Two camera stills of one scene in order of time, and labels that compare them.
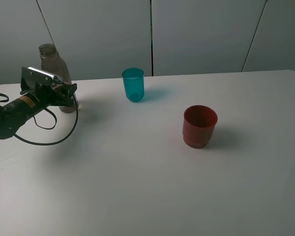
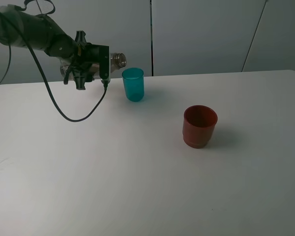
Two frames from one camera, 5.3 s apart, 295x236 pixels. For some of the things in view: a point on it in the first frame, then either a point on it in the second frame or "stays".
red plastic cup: [198, 124] stays
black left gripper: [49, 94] -> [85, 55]
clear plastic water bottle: [52, 62] -> [117, 61]
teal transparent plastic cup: [133, 81] stays
